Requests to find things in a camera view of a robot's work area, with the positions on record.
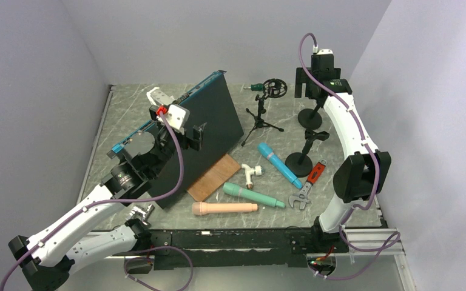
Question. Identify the green handled screwdriver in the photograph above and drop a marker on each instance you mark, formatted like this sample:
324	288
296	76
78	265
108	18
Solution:
258	87

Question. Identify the white plastic faucet fitting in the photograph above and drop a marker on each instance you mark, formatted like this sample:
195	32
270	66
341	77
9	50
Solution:
250	172

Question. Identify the black mounting base rail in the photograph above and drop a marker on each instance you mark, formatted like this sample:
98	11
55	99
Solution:
291	246

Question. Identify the black tripod microphone stand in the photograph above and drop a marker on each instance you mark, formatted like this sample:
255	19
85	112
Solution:
273	88

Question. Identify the dark blue-edged network switch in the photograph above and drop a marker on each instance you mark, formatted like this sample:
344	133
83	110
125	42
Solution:
167	172

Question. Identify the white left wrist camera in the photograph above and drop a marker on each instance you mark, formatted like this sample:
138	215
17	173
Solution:
174	116

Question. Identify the red handled adjustable wrench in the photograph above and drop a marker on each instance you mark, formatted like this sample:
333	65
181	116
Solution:
302	195

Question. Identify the beige microphone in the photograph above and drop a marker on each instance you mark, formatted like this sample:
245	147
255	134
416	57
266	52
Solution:
203	208

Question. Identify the white metal bracket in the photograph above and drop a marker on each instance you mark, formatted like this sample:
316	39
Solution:
158	98

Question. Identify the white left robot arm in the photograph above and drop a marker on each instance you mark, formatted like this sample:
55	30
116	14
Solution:
48	258

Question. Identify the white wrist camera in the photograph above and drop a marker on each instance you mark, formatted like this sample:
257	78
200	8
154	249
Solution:
323	51
174	116

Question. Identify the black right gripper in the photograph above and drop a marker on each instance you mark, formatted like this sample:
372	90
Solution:
303	77

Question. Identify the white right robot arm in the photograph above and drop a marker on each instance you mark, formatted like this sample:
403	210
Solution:
363	172

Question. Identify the black round-base microphone stand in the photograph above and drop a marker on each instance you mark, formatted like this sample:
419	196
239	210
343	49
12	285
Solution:
300	163

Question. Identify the green microphone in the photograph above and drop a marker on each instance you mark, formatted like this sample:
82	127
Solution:
235	190

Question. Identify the blue microphone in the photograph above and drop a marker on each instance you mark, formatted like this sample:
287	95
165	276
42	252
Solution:
268	153

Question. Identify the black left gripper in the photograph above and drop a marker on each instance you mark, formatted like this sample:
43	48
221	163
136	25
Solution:
195	142

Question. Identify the wooden board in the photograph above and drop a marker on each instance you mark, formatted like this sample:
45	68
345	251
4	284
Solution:
213	178

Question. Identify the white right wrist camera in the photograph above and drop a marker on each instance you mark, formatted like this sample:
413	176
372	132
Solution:
323	51

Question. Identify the chrome faucet fitting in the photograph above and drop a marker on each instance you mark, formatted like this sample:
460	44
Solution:
142	214

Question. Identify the black round-base shock-mount stand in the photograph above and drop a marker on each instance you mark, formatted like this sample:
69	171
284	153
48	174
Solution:
310	118

